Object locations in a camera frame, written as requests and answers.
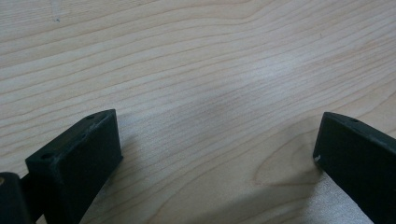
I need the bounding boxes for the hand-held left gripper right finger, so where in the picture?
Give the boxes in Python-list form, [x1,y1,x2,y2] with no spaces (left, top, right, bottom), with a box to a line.
[312,111,396,224]

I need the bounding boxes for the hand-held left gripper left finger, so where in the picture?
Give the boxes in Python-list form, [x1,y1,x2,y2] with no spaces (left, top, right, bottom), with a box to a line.
[24,108,123,224]

